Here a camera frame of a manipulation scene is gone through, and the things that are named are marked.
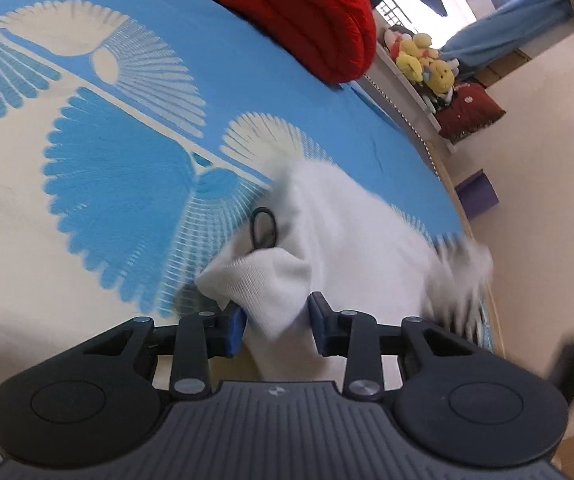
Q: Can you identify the red folded knit blanket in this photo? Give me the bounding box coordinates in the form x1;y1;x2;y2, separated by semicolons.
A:
140;0;379;86

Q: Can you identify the black hair tie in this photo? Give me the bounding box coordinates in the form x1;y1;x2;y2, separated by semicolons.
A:
249;207;280;251

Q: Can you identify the purple box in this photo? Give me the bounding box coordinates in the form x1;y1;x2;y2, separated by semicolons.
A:
455;170;499;221

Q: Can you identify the blue curtain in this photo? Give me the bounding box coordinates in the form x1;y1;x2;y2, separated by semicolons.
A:
438;0;574;70

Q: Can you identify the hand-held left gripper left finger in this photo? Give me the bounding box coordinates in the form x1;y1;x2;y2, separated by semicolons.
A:
84;306;247;401

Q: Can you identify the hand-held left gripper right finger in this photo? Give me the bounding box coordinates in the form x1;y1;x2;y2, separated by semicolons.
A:
308;291;478;401

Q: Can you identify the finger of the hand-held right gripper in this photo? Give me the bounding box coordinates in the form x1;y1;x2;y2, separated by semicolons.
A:
544;329;574;404

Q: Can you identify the yellow plush toy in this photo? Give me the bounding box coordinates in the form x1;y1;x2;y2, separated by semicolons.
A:
398;32;440;81
421;57;462;97

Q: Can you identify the blue white printed blanket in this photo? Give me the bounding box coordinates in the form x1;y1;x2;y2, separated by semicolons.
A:
0;0;496;480

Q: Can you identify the white sweater with striped sleeves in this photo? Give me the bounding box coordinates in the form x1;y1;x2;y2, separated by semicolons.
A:
196;157;495;386

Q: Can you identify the white windowsill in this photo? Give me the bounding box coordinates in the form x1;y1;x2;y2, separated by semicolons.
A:
363;49;456;157

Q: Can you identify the red cushion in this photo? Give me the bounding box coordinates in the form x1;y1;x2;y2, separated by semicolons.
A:
436;79;508;142

